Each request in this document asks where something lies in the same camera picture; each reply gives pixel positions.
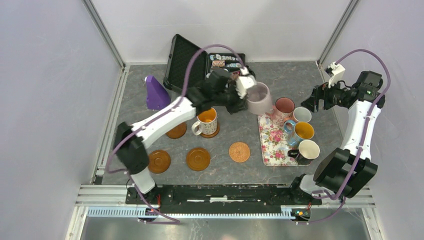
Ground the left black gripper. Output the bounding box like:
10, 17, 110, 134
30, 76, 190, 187
213, 81, 249, 115

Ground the lavender ceramic mug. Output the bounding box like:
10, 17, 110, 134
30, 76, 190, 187
246, 82, 273, 115

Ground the floral mug orange inside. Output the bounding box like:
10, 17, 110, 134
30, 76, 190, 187
191, 107, 218, 136

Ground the brown wooden coaster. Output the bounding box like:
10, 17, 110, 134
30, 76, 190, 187
165, 122, 187, 139
186, 147, 211, 171
148, 150, 171, 174
200, 123, 220, 139

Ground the woven rattan round coaster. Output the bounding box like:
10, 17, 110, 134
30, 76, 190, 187
228, 141, 251, 163

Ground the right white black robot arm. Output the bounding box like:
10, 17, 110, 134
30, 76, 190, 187
288, 71, 385, 204

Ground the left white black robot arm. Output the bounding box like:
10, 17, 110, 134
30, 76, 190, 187
112, 67, 257, 204

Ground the white ceramic mug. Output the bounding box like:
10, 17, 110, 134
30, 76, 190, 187
292, 106, 312, 123

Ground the pink ceramic mug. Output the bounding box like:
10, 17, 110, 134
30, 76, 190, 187
269, 97, 295, 126

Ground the blue mug yellow inside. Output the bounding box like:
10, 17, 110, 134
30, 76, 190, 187
283, 120, 315, 147

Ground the black mug cream inside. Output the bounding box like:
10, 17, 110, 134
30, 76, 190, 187
287, 140, 321, 165

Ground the black poker chip case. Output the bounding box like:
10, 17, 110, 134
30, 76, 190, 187
163, 34, 256, 97

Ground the floral rectangular tray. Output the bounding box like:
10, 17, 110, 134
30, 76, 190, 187
257, 114, 312, 167

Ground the purple plastic wedge stand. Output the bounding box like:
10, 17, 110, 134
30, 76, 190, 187
144, 75, 171, 111

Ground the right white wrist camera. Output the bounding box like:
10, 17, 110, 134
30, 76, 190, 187
324, 61, 346, 88

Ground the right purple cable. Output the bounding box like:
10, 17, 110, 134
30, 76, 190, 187
293, 48, 392, 226

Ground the purple cable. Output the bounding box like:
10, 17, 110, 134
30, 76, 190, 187
105, 43, 250, 226
293, 48, 392, 226

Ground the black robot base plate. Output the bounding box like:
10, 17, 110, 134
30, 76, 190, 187
144, 184, 322, 214

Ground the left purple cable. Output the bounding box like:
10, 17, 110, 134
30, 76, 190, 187
105, 43, 250, 226

